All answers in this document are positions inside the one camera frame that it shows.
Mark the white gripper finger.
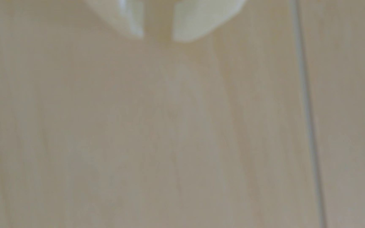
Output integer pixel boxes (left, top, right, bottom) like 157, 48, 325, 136
171, 0, 248, 43
83, 0, 145, 40

